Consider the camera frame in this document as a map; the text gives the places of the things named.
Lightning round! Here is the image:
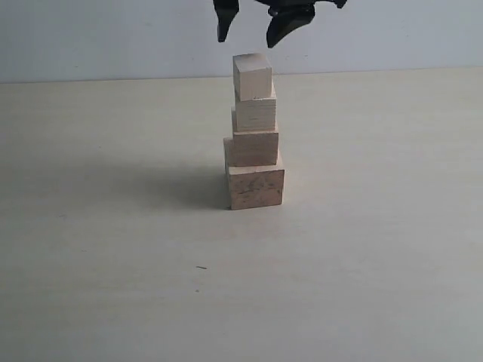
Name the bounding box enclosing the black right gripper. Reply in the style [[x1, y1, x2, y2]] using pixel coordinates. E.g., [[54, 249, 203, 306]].
[[213, 0, 346, 48]]

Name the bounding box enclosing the small wooden cube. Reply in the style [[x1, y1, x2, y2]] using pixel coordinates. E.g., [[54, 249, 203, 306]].
[[232, 53, 272, 101]]

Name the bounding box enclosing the medium wooden cube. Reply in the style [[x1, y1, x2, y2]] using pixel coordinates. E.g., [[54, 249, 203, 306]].
[[232, 84, 277, 132]]

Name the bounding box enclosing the medium-large wooden cube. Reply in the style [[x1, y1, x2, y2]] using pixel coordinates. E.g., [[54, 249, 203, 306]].
[[231, 130, 279, 167]]

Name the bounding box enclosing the large wooden cube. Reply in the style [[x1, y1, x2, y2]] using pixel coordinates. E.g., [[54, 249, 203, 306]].
[[223, 136, 286, 211]]

